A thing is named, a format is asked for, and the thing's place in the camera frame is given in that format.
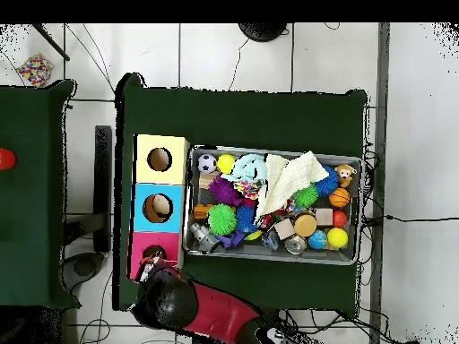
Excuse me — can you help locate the green spiky rubber ball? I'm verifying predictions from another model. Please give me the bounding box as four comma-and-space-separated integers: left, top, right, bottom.
206, 202, 238, 237

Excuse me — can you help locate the small soccer ball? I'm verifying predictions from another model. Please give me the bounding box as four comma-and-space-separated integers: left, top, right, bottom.
197, 153, 219, 175

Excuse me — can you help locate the mint green muslin cloth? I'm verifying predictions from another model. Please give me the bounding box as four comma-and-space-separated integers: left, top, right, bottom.
221, 153, 268, 182

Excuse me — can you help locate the purple spiky rubber ball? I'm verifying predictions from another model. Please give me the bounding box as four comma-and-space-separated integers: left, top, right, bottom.
208, 174, 245, 207

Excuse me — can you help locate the dark green table cloth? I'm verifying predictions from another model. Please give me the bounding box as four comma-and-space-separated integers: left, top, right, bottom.
112, 73, 368, 311
0, 79, 81, 309

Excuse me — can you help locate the silver mesh bin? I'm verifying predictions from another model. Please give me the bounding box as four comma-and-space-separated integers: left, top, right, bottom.
182, 144, 367, 266

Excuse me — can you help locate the black upright panel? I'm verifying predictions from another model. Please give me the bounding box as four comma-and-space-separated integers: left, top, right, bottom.
92, 125, 113, 254

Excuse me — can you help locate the brown monkey plush toy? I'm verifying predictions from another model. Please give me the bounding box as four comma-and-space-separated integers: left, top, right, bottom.
333, 163, 359, 189

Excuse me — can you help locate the wooden box with three holes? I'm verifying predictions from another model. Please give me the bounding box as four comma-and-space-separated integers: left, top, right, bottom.
126, 133, 191, 281

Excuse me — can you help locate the dark grey round base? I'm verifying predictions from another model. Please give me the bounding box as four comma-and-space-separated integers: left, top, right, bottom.
62, 252, 105, 291

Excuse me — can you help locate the yellow smiley ball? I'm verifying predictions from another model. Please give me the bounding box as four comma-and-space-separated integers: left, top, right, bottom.
326, 228, 350, 249

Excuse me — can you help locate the thin black rod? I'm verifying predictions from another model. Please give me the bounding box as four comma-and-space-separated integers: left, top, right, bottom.
31, 23, 71, 62

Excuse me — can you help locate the black round stand base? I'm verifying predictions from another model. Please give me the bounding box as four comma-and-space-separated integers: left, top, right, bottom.
237, 22, 289, 43

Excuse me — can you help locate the blue spiky rubber ball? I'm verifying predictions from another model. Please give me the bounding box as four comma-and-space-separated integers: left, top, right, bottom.
314, 164, 340, 198

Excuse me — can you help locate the yellow tennis ball toy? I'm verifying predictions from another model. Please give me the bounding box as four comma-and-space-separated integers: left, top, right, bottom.
215, 153, 237, 175

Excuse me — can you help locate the red-orange round object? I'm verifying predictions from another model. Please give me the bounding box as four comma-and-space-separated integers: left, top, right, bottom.
0, 147, 17, 171

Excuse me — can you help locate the grey metal pole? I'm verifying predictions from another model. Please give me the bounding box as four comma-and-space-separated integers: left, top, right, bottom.
368, 22, 391, 344

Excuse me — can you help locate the multicoloured patterned bag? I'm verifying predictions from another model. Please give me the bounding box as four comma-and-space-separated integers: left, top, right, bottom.
15, 52, 55, 88

